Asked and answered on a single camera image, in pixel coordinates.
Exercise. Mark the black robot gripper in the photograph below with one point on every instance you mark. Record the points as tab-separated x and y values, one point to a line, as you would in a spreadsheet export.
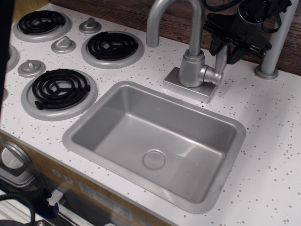
232	29

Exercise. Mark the silver stove knob front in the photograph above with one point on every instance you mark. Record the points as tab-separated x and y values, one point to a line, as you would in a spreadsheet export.
31	68

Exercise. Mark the silver toy faucet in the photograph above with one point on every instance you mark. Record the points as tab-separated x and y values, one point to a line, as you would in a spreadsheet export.
193	79

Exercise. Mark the silver stove knob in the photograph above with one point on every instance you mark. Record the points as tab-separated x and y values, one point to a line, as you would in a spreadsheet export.
63	46
90	26
31	68

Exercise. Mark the back right stove burner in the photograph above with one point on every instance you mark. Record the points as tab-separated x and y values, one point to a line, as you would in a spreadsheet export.
112	50

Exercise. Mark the grey support pole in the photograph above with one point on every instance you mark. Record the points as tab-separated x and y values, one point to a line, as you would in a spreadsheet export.
267	70

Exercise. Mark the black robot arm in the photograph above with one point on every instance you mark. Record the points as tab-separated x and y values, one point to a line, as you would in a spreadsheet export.
256	12

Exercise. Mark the silver faucet lever handle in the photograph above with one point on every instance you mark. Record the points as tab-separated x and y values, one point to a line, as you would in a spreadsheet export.
217	66

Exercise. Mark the silver stove knob middle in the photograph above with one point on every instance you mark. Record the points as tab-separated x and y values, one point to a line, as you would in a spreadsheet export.
63	46

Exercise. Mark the grey toy sink basin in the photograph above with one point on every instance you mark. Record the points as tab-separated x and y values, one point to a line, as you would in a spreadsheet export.
178	151

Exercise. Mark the front right stove burner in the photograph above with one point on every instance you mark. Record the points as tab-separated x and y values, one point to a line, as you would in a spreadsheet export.
59	95

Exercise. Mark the silver oven dial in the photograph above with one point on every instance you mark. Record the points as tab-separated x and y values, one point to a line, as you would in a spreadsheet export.
14	159

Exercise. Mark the silver stove knob back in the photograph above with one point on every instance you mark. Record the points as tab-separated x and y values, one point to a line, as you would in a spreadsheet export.
90	26

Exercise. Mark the back left stove burner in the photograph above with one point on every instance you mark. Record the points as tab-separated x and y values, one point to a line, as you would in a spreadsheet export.
41	26

